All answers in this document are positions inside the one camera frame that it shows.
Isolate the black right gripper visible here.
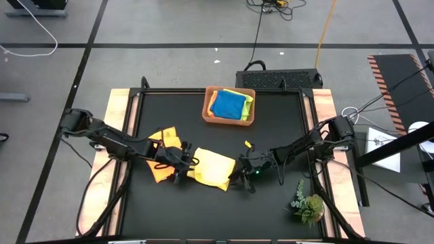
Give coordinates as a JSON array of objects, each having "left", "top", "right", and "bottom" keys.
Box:
[{"left": 229, "top": 150, "right": 274, "bottom": 195}]

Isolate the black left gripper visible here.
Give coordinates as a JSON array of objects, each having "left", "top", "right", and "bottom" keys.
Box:
[{"left": 154, "top": 142, "right": 201, "bottom": 185}]

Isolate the yellow microfiber towel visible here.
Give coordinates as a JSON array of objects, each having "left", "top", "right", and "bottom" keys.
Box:
[{"left": 186, "top": 146, "right": 237, "bottom": 192}]

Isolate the orange microfiber towel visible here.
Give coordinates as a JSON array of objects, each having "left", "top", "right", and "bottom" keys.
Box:
[
  {"left": 145, "top": 126, "right": 187, "bottom": 184},
  {"left": 206, "top": 90, "right": 218, "bottom": 119}
]

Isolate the green microfiber towel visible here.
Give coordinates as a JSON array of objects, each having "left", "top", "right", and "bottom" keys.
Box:
[{"left": 222, "top": 88, "right": 254, "bottom": 122}]

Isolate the blue microfiber towel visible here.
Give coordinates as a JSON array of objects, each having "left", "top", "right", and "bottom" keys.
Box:
[{"left": 209, "top": 89, "right": 248, "bottom": 121}]

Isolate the orange translucent plastic bin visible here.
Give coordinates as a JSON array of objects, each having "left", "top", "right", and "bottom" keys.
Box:
[{"left": 201, "top": 85, "right": 256, "bottom": 127}]

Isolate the small artificial green plant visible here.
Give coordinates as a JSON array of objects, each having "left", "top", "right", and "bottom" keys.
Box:
[{"left": 290, "top": 178, "right": 326, "bottom": 228}]

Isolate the wooden table side board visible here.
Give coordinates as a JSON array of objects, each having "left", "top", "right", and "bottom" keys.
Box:
[
  {"left": 75, "top": 88, "right": 140, "bottom": 237},
  {"left": 311, "top": 88, "right": 366, "bottom": 238}
]

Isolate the black computer tower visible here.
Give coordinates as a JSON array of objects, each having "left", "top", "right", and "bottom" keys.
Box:
[{"left": 235, "top": 68, "right": 323, "bottom": 90}]

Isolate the white paper sheet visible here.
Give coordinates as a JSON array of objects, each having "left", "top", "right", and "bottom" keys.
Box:
[{"left": 365, "top": 126, "right": 402, "bottom": 174}]

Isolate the black metal beam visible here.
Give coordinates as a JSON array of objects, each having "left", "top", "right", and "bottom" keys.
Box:
[{"left": 355, "top": 121, "right": 434, "bottom": 169}]

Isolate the white round object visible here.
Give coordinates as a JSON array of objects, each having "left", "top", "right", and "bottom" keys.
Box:
[{"left": 408, "top": 121, "right": 434, "bottom": 154}]

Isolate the black hazard striped mat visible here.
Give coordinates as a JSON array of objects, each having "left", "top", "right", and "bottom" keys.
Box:
[{"left": 367, "top": 54, "right": 434, "bottom": 136}]

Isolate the gray desk foot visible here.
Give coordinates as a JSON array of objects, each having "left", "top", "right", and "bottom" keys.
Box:
[
  {"left": 5, "top": 0, "right": 68, "bottom": 18},
  {"left": 0, "top": 92, "right": 31, "bottom": 103}
]

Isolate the black table frame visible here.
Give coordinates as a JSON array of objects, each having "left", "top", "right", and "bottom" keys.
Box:
[{"left": 103, "top": 87, "right": 340, "bottom": 244}]

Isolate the black frame strut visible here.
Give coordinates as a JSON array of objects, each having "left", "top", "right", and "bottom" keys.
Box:
[
  {"left": 80, "top": 159, "right": 133, "bottom": 237},
  {"left": 310, "top": 159, "right": 363, "bottom": 240}
]

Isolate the white cable coil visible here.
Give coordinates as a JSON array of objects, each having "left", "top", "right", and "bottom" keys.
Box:
[{"left": 340, "top": 106, "right": 362, "bottom": 125}]

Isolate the black power cable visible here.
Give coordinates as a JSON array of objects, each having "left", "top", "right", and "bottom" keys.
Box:
[{"left": 248, "top": 5, "right": 267, "bottom": 72}]

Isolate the orange power cable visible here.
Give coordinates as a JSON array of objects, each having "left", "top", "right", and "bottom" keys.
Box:
[{"left": 314, "top": 0, "right": 338, "bottom": 70}]

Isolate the black cable tangle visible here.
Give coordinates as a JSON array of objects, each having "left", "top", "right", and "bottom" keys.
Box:
[{"left": 246, "top": 0, "right": 308, "bottom": 22}]

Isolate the white floor cable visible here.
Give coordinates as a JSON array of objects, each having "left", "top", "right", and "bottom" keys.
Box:
[{"left": 0, "top": 0, "right": 59, "bottom": 58}]

